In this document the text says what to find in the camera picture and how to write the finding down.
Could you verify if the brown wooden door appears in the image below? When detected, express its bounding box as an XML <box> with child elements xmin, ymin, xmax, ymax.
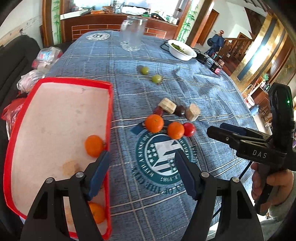
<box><xmin>196</xmin><ymin>9</ymin><xmax>219</xmax><ymax>45</ymax></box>

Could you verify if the blue jacket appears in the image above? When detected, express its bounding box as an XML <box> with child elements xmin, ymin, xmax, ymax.
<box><xmin>207</xmin><ymin>30</ymin><xmax>226</xmax><ymax>55</ymax></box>

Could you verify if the orange mandarin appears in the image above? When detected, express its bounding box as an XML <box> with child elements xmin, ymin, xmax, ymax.
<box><xmin>145</xmin><ymin>114</ymin><xmax>164</xmax><ymax>133</ymax></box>
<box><xmin>167</xmin><ymin>122</ymin><xmax>185</xmax><ymax>140</ymax></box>
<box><xmin>85</xmin><ymin>135</ymin><xmax>104</xmax><ymax>158</ymax></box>
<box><xmin>88</xmin><ymin>202</ymin><xmax>106</xmax><ymax>224</ymax></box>

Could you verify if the white and red plastic bag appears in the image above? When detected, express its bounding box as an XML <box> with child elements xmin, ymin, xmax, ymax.
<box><xmin>32</xmin><ymin>46</ymin><xmax>63</xmax><ymax>70</ymax></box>

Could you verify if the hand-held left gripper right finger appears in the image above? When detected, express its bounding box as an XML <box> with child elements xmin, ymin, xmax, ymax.
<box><xmin>174</xmin><ymin>149</ymin><xmax>260</xmax><ymax>241</ymax></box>

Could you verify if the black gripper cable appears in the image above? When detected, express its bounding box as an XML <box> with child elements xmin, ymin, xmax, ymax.
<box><xmin>211</xmin><ymin>162</ymin><xmax>252</xmax><ymax>223</ymax></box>

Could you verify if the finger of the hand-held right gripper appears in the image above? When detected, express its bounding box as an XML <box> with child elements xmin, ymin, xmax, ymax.
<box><xmin>220</xmin><ymin>123</ymin><xmax>271</xmax><ymax>141</ymax></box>
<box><xmin>206</xmin><ymin>126</ymin><xmax>243</xmax><ymax>151</ymax></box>

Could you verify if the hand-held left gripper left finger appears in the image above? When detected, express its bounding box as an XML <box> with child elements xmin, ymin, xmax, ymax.
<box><xmin>20</xmin><ymin>150</ymin><xmax>112</xmax><ymax>241</ymax></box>

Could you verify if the wooden counter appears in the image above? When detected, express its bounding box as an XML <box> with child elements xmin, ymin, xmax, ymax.
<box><xmin>60</xmin><ymin>11</ymin><xmax>179</xmax><ymax>42</ymax></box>

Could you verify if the white bowl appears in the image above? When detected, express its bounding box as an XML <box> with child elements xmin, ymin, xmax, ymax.
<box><xmin>168</xmin><ymin>39</ymin><xmax>197</xmax><ymax>61</ymax></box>

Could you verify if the red rimmed white tray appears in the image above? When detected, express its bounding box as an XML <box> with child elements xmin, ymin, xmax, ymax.
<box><xmin>3</xmin><ymin>77</ymin><xmax>114</xmax><ymax>240</ymax></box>

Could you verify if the black power adapter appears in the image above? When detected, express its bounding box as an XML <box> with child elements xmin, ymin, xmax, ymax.
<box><xmin>195</xmin><ymin>52</ymin><xmax>210</xmax><ymax>64</ymax></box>

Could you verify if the clear glass mug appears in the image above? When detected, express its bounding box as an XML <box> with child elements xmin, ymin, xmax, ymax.
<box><xmin>120</xmin><ymin>16</ymin><xmax>148</xmax><ymax>52</ymax></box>

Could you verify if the dark plum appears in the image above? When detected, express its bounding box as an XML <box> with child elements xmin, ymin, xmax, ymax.
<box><xmin>174</xmin><ymin>105</ymin><xmax>186</xmax><ymax>117</ymax></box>

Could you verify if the black sofa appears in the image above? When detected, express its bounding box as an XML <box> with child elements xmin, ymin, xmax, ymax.
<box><xmin>0</xmin><ymin>35</ymin><xmax>43</xmax><ymax>139</ymax></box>

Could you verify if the red tomato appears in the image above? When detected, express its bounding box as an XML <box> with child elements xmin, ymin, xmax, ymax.
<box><xmin>183</xmin><ymin>122</ymin><xmax>196</xmax><ymax>137</ymax></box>

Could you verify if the dark jar with red label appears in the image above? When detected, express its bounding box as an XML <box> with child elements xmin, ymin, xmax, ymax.
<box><xmin>210</xmin><ymin>60</ymin><xmax>226</xmax><ymax>75</ymax></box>

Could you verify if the wooden stair railing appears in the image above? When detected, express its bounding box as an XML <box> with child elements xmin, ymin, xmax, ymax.
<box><xmin>223</xmin><ymin>37</ymin><xmax>253</xmax><ymax>70</ymax></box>

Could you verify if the person's right forearm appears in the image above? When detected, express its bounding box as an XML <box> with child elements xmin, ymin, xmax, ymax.
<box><xmin>260</xmin><ymin>202</ymin><xmax>296</xmax><ymax>241</ymax></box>

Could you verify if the person's right hand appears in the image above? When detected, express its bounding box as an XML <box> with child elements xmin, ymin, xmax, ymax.
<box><xmin>251</xmin><ymin>162</ymin><xmax>296</xmax><ymax>207</ymax></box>

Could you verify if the blue printed tablecloth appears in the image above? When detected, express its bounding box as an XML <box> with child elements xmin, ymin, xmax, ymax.
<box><xmin>45</xmin><ymin>30</ymin><xmax>260</xmax><ymax>241</ymax></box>

